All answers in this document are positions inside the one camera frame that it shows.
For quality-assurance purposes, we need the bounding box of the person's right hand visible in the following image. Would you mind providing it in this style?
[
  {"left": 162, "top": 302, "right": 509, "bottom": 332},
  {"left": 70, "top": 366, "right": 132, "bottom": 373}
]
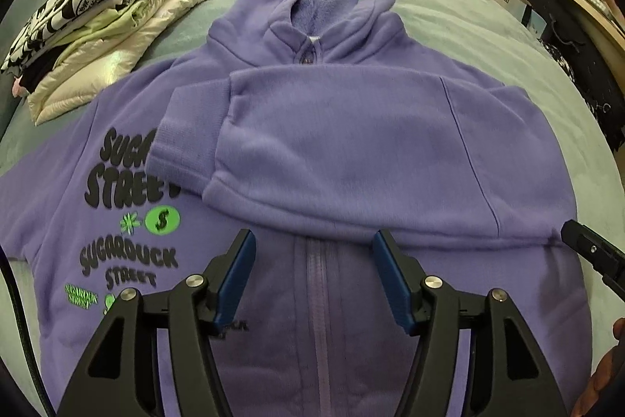
[{"left": 576, "top": 318, "right": 625, "bottom": 417}]

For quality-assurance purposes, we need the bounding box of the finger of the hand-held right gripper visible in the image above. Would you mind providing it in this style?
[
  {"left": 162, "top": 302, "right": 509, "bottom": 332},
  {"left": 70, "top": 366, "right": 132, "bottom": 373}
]
[{"left": 561, "top": 219, "right": 625, "bottom": 295}]

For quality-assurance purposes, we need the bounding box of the white puffy jacket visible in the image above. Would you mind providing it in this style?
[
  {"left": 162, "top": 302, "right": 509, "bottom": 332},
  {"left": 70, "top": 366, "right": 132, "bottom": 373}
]
[{"left": 27, "top": 0, "right": 211, "bottom": 127}]

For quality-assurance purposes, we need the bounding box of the black cable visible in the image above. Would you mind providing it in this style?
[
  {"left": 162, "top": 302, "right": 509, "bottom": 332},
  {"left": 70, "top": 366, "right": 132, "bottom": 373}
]
[{"left": 0, "top": 246, "right": 54, "bottom": 417}]

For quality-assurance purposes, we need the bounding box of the black folded garment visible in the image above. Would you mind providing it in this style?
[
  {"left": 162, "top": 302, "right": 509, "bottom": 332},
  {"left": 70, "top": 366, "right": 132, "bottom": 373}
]
[{"left": 17, "top": 53, "right": 66, "bottom": 94}]

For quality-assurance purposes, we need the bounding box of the grey-green bed blanket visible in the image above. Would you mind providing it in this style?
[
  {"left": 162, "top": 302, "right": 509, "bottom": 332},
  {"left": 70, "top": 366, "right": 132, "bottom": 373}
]
[{"left": 0, "top": 0, "right": 606, "bottom": 417}]

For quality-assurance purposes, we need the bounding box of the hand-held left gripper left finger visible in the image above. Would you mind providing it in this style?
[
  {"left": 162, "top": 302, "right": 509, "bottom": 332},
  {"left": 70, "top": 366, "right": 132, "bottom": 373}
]
[{"left": 57, "top": 229, "right": 257, "bottom": 417}]

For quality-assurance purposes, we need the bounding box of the purple printed hoodie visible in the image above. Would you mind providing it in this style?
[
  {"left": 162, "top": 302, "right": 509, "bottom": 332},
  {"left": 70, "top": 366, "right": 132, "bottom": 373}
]
[{"left": 0, "top": 0, "right": 594, "bottom": 417}]

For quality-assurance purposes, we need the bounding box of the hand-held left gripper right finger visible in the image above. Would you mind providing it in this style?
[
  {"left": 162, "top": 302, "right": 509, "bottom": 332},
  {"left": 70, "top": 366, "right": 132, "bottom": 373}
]
[{"left": 372, "top": 229, "right": 570, "bottom": 417}]

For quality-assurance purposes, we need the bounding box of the black bag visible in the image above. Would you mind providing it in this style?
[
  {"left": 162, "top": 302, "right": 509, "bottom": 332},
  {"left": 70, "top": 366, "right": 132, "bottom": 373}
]
[{"left": 512, "top": 0, "right": 625, "bottom": 154}]

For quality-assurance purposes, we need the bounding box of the light green folded garment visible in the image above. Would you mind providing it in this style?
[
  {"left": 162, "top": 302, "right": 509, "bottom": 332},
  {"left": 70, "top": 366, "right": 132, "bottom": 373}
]
[{"left": 49, "top": 0, "right": 206, "bottom": 51}]

